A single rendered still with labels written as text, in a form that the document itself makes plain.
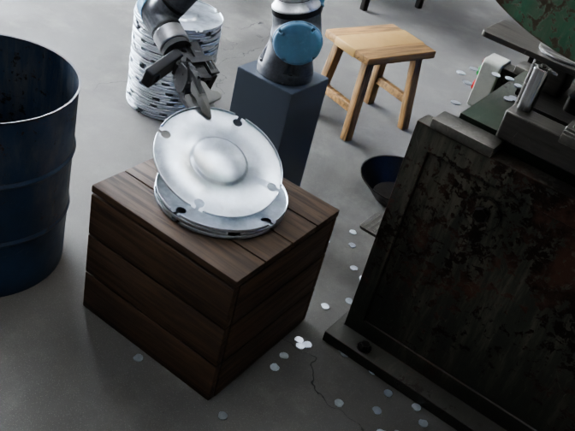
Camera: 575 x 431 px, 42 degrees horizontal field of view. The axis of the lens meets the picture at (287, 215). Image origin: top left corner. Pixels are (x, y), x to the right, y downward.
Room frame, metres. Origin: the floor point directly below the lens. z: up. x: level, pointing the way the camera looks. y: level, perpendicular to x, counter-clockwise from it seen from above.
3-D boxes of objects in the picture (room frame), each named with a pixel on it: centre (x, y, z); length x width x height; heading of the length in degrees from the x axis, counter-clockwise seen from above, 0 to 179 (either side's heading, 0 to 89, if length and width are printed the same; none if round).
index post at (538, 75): (1.41, -0.40, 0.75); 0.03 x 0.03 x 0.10; 63
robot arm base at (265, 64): (1.85, 0.11, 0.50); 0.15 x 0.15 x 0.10
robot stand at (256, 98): (1.85, 0.11, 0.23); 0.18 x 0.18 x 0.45; 63
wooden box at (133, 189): (1.35, 0.15, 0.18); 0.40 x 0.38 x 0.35; 63
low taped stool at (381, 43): (2.60, -0.17, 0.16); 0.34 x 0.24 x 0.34; 135
